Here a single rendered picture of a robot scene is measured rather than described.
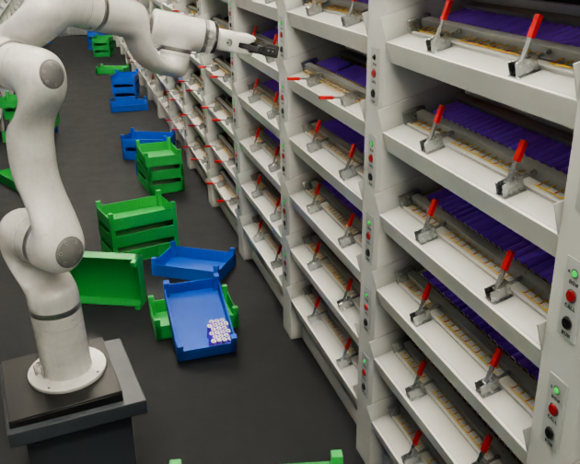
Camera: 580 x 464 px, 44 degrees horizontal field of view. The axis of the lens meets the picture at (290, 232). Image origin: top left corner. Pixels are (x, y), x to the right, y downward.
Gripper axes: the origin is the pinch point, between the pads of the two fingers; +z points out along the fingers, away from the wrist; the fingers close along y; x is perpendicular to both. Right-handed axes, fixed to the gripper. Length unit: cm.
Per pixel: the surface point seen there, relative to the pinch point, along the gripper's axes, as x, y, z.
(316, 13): -11.8, 1.5, 11.5
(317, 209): 43, 2, 26
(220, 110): 42, 143, 30
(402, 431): 79, -58, 35
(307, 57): 1.3, 20.2, 19.1
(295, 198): 45, 17, 24
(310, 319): 80, 2, 33
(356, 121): 9.5, -34.1, 13.6
